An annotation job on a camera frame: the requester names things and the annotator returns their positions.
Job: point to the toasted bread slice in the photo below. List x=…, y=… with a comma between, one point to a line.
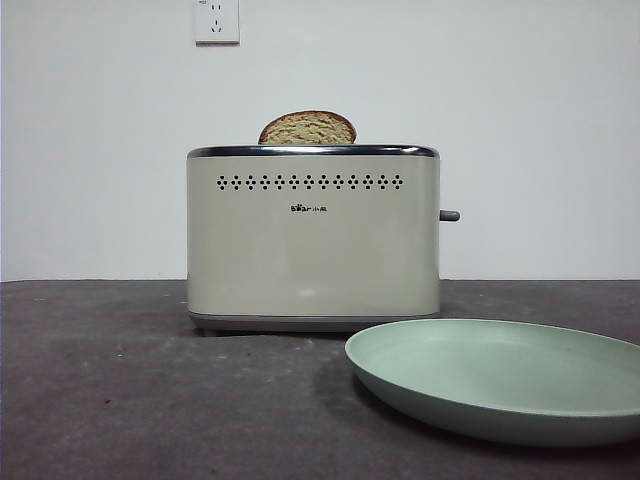
x=307, y=130

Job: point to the pale green round plate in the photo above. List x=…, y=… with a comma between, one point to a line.
x=500, y=380

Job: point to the cream toaster with chrome top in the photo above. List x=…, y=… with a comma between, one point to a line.
x=310, y=255

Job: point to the white wall socket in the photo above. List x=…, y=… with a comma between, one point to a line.
x=216, y=30

